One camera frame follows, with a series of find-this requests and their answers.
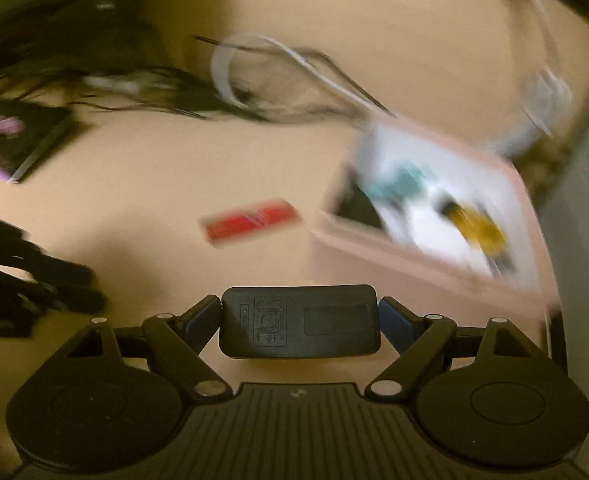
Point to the white plastic block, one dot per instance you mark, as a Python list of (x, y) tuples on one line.
[(432, 227)]

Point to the black power adapter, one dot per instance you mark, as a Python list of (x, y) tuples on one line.
[(299, 325)]

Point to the black flat case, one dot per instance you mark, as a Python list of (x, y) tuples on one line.
[(22, 142)]

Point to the teal plastic part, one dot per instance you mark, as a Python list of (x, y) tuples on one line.
[(399, 181)]

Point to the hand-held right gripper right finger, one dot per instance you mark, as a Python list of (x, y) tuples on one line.
[(393, 324)]

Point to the pink cardboard box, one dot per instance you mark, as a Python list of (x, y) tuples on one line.
[(424, 270)]

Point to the yellow transparent device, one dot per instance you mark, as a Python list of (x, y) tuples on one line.
[(476, 227)]

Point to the red circuit module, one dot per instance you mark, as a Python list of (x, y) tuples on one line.
[(249, 220)]

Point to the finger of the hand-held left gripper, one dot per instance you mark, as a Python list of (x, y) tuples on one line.
[(69, 301), (59, 269)]

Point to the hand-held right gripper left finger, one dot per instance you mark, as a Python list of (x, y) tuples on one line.
[(202, 321)]

